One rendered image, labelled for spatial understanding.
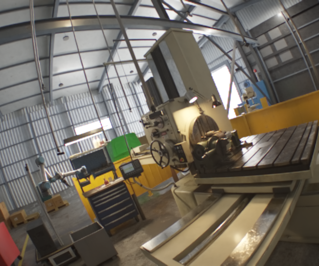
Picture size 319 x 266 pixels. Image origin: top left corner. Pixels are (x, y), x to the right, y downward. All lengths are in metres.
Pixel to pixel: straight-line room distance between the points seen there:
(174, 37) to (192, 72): 0.65
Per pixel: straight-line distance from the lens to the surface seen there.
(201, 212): 1.80
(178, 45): 3.01
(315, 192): 1.87
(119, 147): 6.23
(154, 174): 5.31
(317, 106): 3.99
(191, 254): 1.39
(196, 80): 2.87
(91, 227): 3.23
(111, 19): 6.61
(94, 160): 4.00
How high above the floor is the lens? 1.57
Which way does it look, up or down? 1 degrees down
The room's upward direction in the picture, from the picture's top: 21 degrees counter-clockwise
